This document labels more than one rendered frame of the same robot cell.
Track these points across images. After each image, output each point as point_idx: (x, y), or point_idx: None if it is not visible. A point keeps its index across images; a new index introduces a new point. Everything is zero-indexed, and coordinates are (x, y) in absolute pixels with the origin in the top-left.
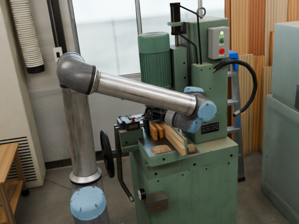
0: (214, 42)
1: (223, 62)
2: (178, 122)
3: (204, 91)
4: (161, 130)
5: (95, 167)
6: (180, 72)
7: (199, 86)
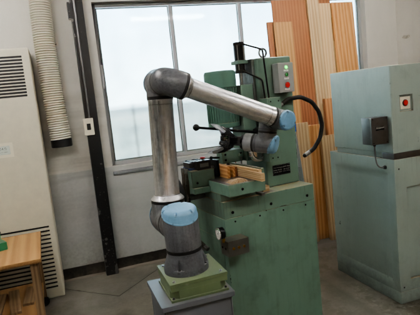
0: (280, 76)
1: (289, 96)
2: (257, 143)
3: None
4: (234, 168)
5: (179, 188)
6: None
7: None
